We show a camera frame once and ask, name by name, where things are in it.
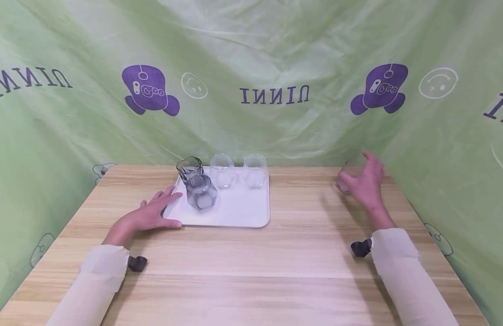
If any grey hexagonal drinking glass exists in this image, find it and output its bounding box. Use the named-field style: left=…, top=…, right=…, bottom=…
left=185, top=174, right=218, bottom=212

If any black wrist band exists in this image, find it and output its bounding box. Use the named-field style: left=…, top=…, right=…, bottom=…
left=127, top=255, right=149, bottom=273
left=350, top=238, right=374, bottom=258

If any person's right forearm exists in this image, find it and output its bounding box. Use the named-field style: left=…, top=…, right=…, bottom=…
left=370, top=208, right=460, bottom=326

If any person's left forearm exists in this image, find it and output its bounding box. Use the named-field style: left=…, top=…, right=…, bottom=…
left=45, top=222, right=132, bottom=326

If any person's left hand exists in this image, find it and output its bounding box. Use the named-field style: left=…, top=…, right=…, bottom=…
left=118, top=185, right=184, bottom=240

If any clear drinking glass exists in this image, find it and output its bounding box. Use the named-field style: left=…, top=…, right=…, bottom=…
left=335, top=158, right=367, bottom=196
left=209, top=153, right=237, bottom=189
left=242, top=153, right=270, bottom=189

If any dark smoky drinking glass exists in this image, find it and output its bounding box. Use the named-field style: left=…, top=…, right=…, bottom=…
left=176, top=156, right=204, bottom=184

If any white rectangular tray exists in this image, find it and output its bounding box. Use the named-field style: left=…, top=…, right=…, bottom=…
left=162, top=166, right=271, bottom=229

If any person's right hand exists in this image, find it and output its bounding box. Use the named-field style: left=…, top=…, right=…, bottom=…
left=338, top=151, right=390, bottom=217

